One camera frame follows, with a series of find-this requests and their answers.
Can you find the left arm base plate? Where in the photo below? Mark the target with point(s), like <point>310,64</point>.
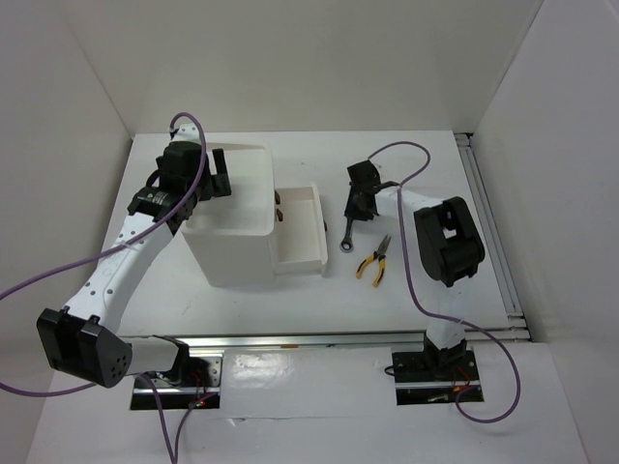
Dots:
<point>196,378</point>

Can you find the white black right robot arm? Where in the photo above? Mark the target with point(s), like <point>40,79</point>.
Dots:
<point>450,249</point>

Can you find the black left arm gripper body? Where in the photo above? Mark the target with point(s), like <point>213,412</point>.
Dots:
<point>215,186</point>

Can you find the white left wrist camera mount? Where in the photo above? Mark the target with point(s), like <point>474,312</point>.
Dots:
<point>185,132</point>

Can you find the white bottom drawer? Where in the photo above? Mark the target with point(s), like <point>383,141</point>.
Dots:
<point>300,239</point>

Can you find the white drawer cabinet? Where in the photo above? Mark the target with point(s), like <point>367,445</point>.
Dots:
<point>231,237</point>

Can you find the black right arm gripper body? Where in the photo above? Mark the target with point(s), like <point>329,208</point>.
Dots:
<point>353,208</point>

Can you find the aluminium front rail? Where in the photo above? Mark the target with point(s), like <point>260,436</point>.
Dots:
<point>221,343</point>

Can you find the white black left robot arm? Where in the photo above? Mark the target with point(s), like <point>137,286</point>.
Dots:
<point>81,338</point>

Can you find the large silver ratchet wrench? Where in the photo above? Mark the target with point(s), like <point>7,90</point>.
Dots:
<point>346,244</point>

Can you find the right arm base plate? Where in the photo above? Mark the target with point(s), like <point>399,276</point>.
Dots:
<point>417,384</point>

